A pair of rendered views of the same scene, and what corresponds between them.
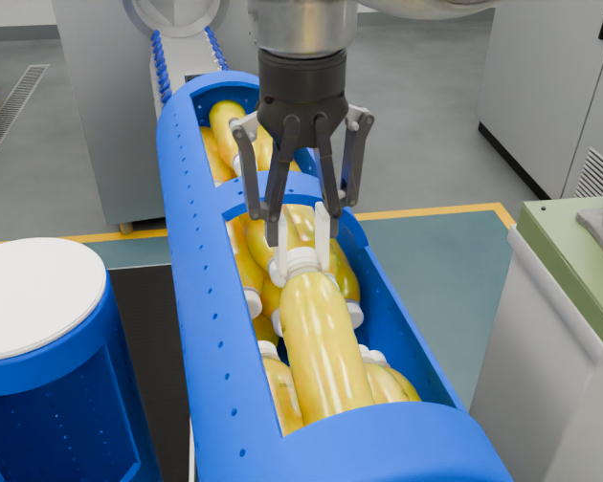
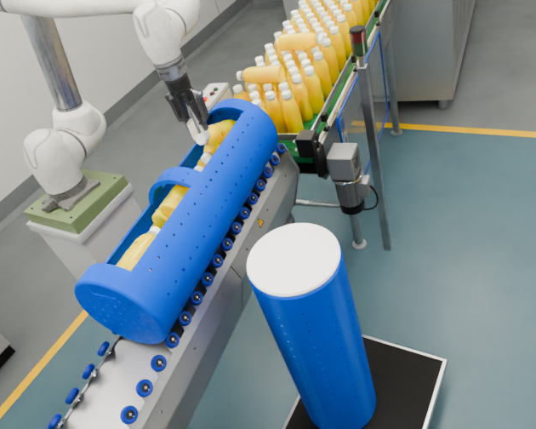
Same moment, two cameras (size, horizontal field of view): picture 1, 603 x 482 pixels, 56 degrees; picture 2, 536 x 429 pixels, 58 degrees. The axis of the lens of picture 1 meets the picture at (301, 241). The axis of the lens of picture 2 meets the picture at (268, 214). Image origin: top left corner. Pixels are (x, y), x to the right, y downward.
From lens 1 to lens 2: 182 cm
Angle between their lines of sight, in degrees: 91
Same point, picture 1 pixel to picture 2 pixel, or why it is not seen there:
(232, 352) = (237, 134)
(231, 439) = (252, 122)
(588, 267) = (100, 191)
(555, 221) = (77, 211)
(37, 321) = (287, 233)
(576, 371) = (133, 207)
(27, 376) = not seen: hidden behind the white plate
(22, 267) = (283, 270)
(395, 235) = not seen: outside the picture
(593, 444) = not seen: hidden behind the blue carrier
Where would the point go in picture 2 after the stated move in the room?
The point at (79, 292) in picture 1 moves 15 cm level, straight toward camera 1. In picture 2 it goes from (265, 243) to (272, 209)
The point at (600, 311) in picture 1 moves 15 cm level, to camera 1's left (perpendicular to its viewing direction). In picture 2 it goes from (120, 180) to (144, 189)
